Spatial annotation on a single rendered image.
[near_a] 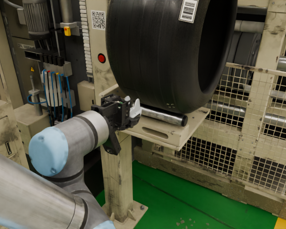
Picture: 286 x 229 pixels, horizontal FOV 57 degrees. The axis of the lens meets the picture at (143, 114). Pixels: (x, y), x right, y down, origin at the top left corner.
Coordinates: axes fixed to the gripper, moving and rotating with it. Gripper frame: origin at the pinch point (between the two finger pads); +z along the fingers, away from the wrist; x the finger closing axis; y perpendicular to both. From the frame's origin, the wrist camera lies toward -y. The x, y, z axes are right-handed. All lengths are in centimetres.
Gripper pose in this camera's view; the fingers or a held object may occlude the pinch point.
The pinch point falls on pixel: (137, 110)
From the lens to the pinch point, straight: 82.9
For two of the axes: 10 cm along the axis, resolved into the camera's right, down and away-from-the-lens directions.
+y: 0.6, -9.2, -3.9
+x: -8.6, -2.5, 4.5
